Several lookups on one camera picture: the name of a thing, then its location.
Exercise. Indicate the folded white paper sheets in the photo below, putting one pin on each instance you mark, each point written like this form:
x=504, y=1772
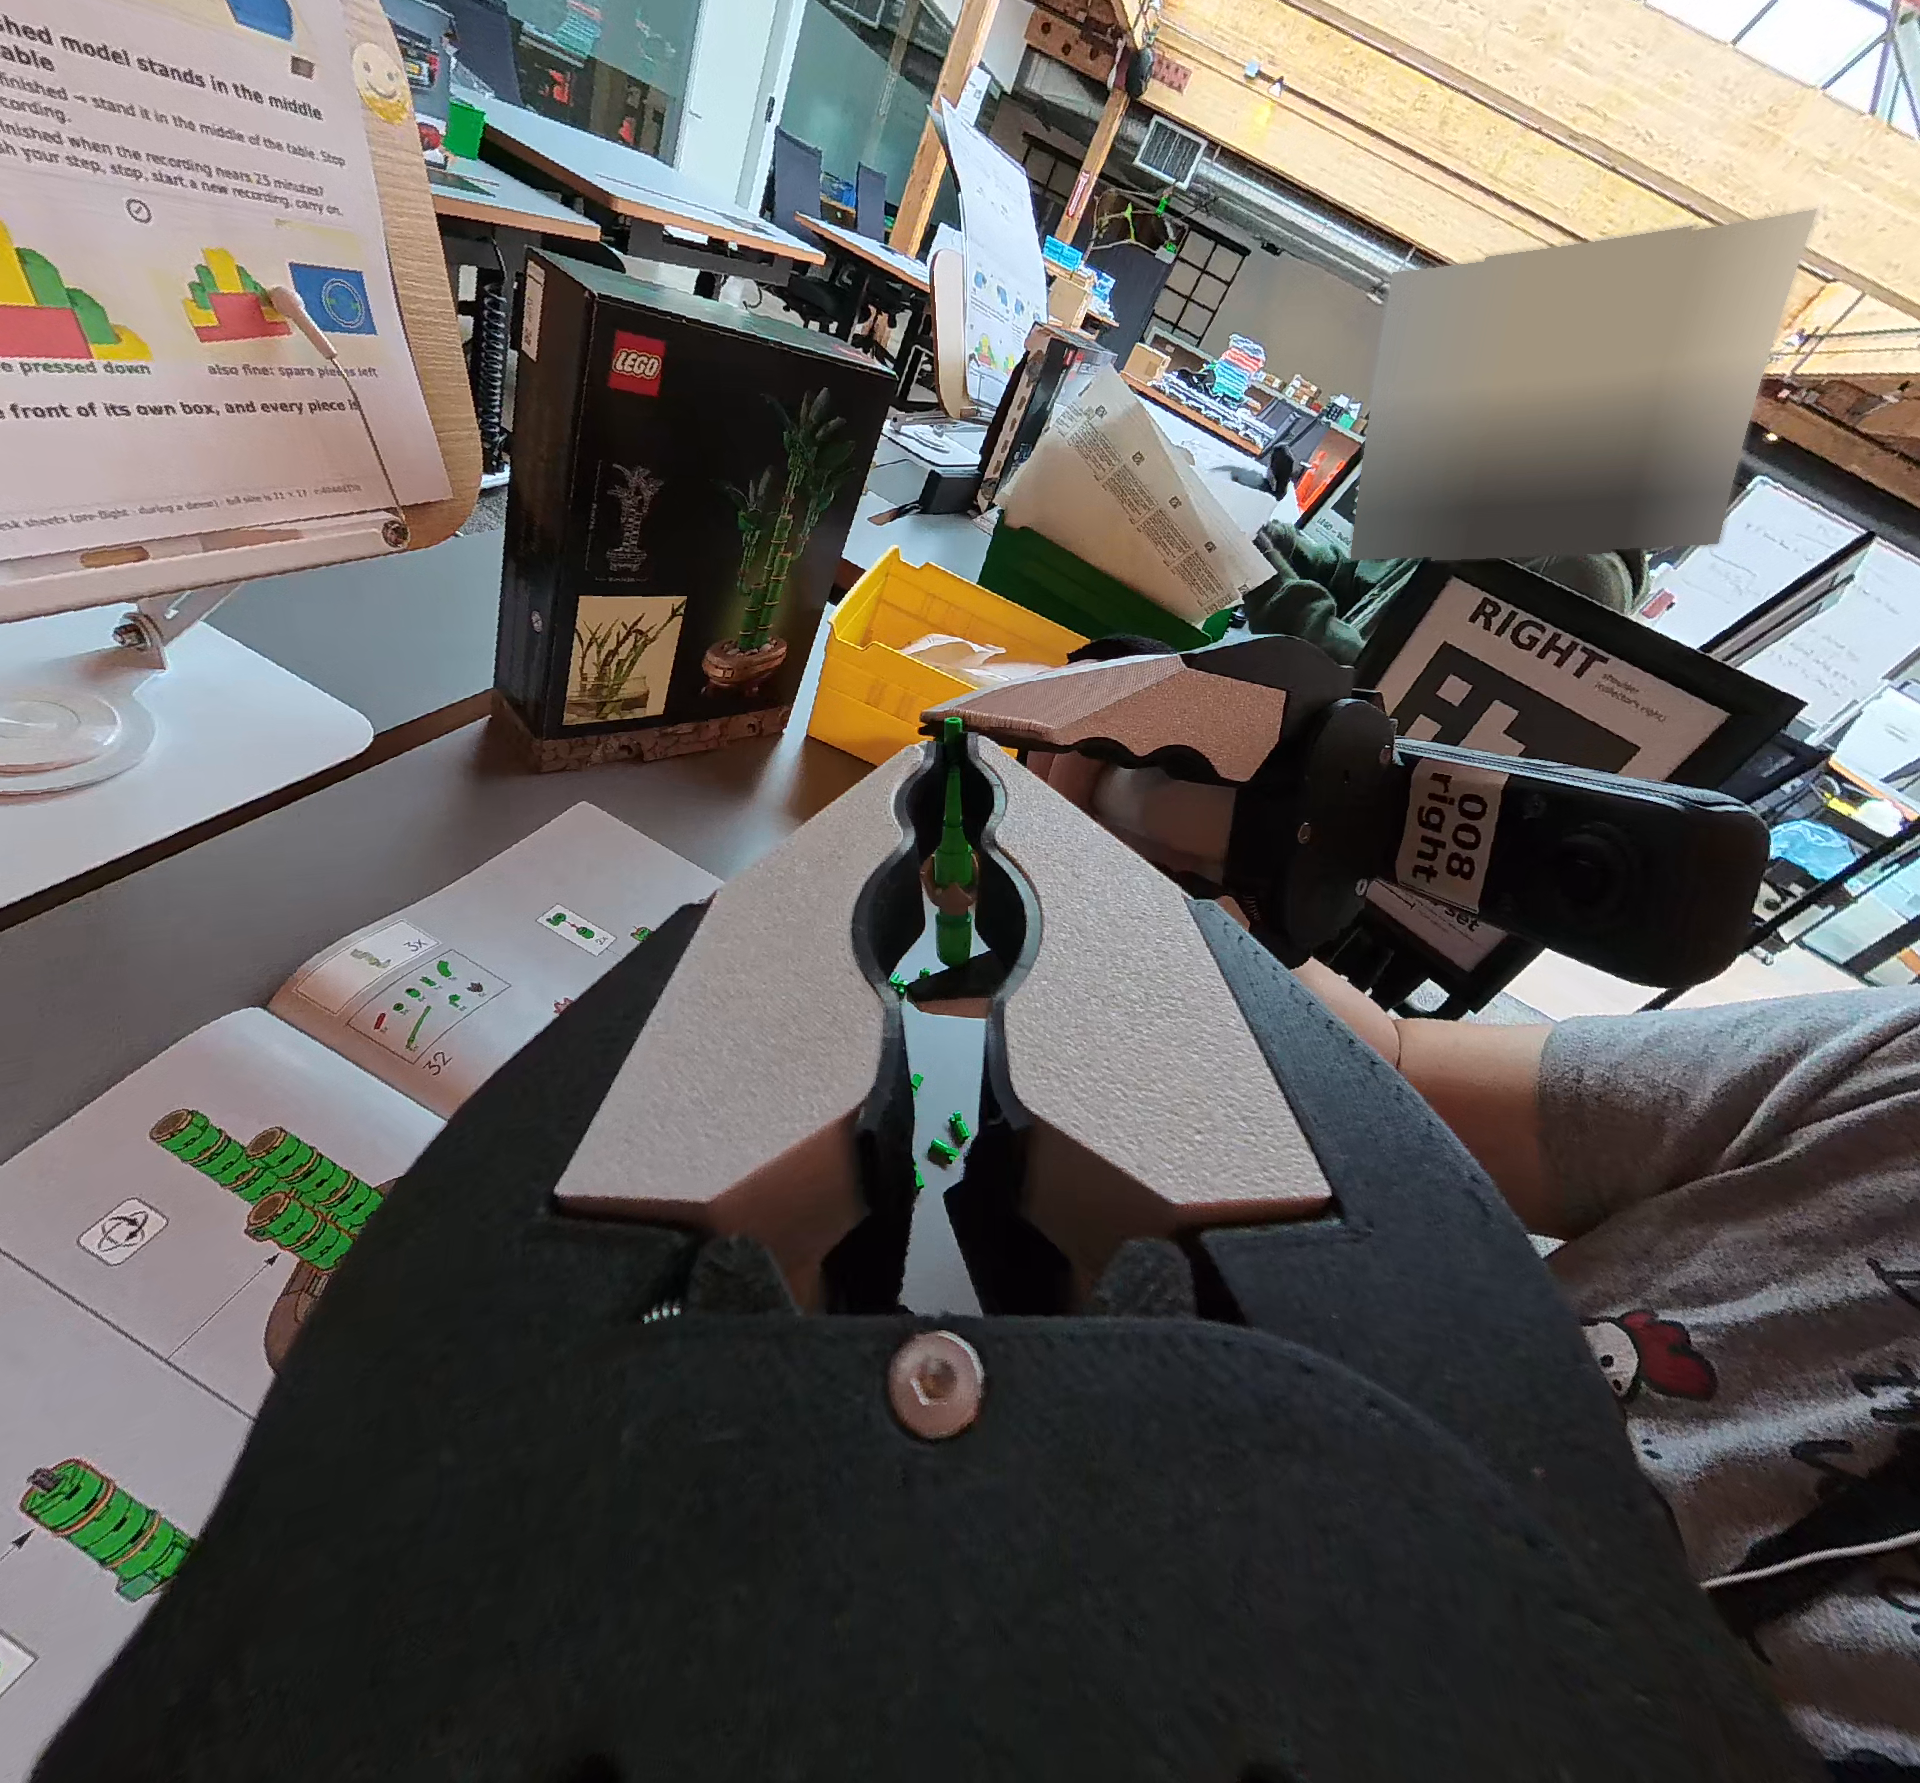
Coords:
x=1127, y=479

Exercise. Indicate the scattered small green lego pieces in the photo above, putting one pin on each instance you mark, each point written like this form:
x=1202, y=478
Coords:
x=943, y=1147

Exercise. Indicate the black power adapter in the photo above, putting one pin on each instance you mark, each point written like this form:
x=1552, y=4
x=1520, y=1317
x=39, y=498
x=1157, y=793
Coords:
x=947, y=489

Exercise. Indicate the white plastic bag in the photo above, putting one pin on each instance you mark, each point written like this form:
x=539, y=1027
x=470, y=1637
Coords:
x=968, y=656

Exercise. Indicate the lego instruction booklet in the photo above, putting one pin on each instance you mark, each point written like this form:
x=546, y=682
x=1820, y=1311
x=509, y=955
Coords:
x=166, y=1259

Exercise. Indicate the person's right forearm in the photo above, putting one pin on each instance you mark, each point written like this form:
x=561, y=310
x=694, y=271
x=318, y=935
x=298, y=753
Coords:
x=1441, y=1109

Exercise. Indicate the black lego bamboo box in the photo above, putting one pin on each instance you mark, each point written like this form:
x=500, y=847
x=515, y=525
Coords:
x=677, y=509

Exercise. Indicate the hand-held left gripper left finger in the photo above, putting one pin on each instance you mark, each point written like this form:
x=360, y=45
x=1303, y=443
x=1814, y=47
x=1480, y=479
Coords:
x=737, y=1063

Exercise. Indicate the green lego bamboo stem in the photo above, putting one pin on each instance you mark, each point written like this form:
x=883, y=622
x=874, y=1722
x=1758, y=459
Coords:
x=951, y=884

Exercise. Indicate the printed instruction sheet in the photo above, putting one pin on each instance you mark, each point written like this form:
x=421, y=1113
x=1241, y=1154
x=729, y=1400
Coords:
x=998, y=222
x=180, y=239

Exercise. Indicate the yellow plastic bin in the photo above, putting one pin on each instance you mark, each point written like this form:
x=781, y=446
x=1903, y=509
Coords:
x=878, y=680

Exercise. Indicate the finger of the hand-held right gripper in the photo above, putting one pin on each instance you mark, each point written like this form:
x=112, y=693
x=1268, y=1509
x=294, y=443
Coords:
x=1109, y=703

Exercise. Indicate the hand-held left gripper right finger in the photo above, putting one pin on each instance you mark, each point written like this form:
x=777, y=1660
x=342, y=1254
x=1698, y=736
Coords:
x=1154, y=1063

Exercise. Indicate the green cup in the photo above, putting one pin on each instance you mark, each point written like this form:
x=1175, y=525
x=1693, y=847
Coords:
x=466, y=131

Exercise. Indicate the wooden desk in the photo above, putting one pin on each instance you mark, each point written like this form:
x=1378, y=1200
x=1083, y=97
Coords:
x=631, y=186

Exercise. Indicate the green plastic bin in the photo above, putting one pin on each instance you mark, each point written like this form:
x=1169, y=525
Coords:
x=1065, y=584

